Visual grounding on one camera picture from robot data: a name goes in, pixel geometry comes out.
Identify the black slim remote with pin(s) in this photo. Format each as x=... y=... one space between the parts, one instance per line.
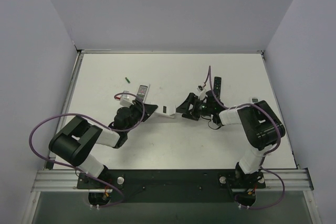
x=217 y=86

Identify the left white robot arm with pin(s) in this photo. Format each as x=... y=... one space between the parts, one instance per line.
x=77 y=138

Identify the white air conditioner remote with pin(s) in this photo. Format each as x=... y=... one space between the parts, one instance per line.
x=254 y=100

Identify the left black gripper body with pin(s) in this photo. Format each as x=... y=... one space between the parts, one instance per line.
x=143 y=108

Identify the aluminium rail frame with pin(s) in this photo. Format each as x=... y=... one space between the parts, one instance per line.
x=149 y=130

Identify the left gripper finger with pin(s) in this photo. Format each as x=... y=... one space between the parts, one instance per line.
x=146 y=108
x=148 y=113

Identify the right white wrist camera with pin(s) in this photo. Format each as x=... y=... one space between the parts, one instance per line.
x=201 y=92

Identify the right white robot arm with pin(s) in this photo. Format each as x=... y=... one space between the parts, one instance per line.
x=262 y=127

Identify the grey and white remote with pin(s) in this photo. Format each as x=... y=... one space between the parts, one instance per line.
x=142 y=92

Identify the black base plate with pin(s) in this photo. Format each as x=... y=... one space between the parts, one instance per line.
x=171 y=185

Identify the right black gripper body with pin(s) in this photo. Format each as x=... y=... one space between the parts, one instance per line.
x=193 y=106

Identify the red and white remote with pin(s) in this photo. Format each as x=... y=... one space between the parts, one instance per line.
x=167 y=111

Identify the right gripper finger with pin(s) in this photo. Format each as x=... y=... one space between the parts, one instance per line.
x=189 y=105
x=191 y=116

